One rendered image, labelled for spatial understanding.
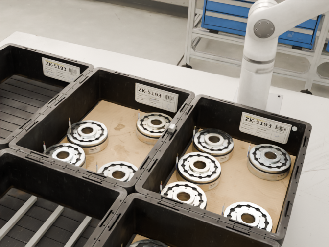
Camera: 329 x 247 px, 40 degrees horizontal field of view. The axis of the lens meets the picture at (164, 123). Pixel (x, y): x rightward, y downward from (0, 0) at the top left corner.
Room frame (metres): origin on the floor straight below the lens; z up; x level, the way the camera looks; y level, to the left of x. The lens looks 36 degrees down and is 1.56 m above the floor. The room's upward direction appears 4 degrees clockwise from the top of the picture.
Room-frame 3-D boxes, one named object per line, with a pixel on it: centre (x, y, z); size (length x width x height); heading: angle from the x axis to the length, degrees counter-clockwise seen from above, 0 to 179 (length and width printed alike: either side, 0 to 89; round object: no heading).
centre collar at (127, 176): (0.74, 0.09, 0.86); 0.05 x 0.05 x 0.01
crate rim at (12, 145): (0.87, 0.13, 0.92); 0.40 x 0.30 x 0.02; 160
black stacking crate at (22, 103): (0.97, 0.41, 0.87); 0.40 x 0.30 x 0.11; 160
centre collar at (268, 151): (0.85, -0.26, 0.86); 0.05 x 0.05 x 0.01
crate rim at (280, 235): (0.77, -0.15, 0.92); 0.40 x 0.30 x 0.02; 160
